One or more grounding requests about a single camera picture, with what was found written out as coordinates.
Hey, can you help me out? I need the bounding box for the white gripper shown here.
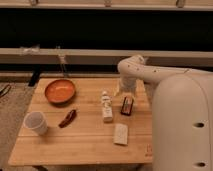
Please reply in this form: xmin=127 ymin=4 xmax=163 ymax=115
xmin=114 ymin=77 xmax=136 ymax=96

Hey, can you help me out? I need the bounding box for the dark red pepper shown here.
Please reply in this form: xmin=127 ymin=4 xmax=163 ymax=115
xmin=59 ymin=109 xmax=77 ymax=128

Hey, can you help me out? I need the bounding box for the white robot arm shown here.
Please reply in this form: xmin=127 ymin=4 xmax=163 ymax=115
xmin=117 ymin=55 xmax=213 ymax=171

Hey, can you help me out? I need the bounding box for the orange ceramic bowl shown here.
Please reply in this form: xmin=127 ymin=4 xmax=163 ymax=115
xmin=45 ymin=79 xmax=76 ymax=104

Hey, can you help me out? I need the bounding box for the white squeeze bottle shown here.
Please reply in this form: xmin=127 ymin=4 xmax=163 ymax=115
xmin=101 ymin=91 xmax=113 ymax=123

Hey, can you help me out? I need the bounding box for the dark snack packet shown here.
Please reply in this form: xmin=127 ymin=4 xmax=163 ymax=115
xmin=121 ymin=96 xmax=134 ymax=116

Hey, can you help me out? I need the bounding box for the wooden table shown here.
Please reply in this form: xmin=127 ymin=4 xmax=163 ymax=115
xmin=9 ymin=78 xmax=152 ymax=166

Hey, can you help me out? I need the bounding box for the white paper cup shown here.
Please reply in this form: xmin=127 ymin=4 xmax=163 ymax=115
xmin=23 ymin=111 xmax=48 ymax=135

